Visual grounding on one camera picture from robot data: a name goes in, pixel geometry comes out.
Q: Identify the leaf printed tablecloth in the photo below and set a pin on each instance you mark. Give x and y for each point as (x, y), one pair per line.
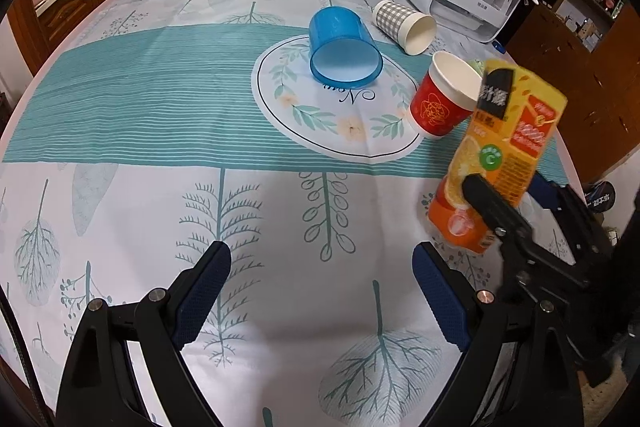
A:
(150, 117)

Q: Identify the orange juice carton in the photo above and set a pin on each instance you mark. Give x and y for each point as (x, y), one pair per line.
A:
(505, 127)

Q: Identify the wooden kitchen cabinet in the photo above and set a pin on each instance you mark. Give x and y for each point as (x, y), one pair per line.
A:
(75, 7)

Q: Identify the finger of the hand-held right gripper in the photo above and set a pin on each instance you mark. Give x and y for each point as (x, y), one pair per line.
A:
(492, 207)
(545, 192)

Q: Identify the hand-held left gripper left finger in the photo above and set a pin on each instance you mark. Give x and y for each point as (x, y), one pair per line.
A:
(202, 287)

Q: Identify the red paper cup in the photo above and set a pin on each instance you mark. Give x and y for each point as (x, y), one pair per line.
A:
(437, 107)

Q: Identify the blue plastic cup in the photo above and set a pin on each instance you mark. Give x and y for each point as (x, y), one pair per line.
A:
(337, 37)

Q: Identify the grey checked paper cup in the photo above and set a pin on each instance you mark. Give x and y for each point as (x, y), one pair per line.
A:
(395, 19)

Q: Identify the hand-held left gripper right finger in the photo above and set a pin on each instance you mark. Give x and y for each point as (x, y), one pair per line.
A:
(442, 292)

